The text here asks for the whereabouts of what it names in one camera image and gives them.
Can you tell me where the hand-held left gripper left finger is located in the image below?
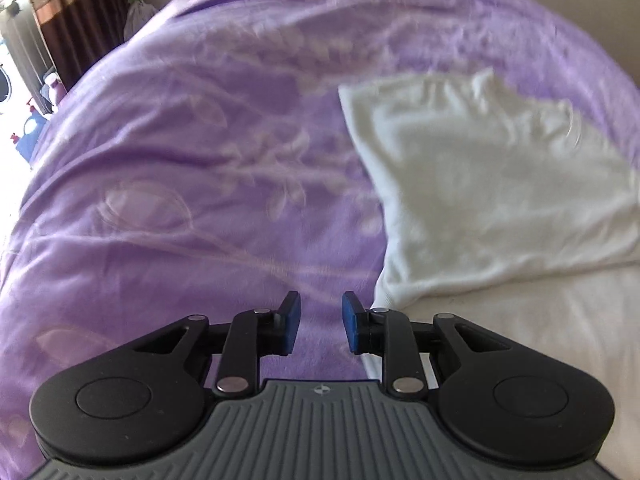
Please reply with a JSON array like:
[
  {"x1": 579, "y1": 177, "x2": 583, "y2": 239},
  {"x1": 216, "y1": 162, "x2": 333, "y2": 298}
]
[{"x1": 119, "y1": 290, "x2": 303, "y2": 395}]

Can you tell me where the white washing machine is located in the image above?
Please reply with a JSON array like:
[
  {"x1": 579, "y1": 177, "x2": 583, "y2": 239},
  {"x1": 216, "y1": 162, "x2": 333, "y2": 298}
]
[{"x1": 0, "y1": 62, "x2": 15, "y2": 116}]

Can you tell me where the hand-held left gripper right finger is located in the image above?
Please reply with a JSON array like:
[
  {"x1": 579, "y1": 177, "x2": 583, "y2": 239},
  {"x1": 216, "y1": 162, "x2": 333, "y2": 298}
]
[{"x1": 340, "y1": 290, "x2": 522, "y2": 400}]

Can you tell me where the purple patterned blanket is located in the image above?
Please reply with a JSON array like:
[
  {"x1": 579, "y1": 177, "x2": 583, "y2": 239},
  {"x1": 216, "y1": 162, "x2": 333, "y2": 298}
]
[{"x1": 0, "y1": 0, "x2": 640, "y2": 480}]

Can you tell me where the white patterned pillow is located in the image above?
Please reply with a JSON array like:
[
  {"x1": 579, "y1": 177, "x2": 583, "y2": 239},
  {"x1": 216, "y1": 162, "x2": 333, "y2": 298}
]
[{"x1": 123, "y1": 0, "x2": 160, "y2": 44}]

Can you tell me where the cream bed sheet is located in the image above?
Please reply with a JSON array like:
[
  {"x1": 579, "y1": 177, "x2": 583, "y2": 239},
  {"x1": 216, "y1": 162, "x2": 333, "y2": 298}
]
[{"x1": 361, "y1": 259, "x2": 640, "y2": 466}]

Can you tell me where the white shirt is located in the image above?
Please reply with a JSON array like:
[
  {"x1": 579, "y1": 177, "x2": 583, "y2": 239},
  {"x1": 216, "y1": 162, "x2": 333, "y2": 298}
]
[{"x1": 338, "y1": 67, "x2": 640, "y2": 311}]

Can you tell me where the blue detergent bottle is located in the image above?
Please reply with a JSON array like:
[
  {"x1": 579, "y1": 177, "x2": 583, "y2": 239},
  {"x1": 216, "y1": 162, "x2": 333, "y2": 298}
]
[{"x1": 10, "y1": 101, "x2": 50, "y2": 165}]

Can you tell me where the brown striped curtain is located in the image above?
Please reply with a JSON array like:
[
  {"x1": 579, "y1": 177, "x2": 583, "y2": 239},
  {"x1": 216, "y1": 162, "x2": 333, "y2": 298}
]
[{"x1": 25, "y1": 0, "x2": 135, "y2": 92}]

